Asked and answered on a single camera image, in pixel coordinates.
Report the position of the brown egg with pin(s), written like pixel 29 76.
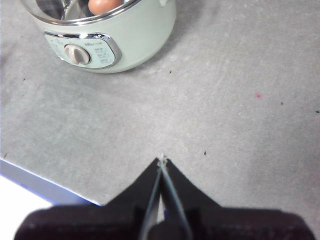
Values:
pixel 102 6

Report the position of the pale green electric pot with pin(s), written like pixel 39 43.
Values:
pixel 140 40

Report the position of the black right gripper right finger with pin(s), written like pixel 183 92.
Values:
pixel 225 225

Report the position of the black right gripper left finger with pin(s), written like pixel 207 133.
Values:
pixel 100 222

